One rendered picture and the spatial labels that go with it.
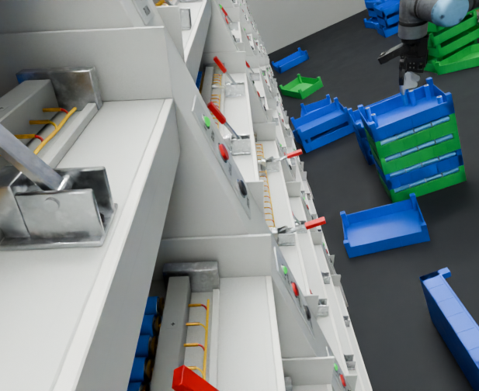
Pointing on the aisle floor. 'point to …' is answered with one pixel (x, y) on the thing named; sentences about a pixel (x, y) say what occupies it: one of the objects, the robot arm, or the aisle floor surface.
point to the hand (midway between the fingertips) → (402, 89)
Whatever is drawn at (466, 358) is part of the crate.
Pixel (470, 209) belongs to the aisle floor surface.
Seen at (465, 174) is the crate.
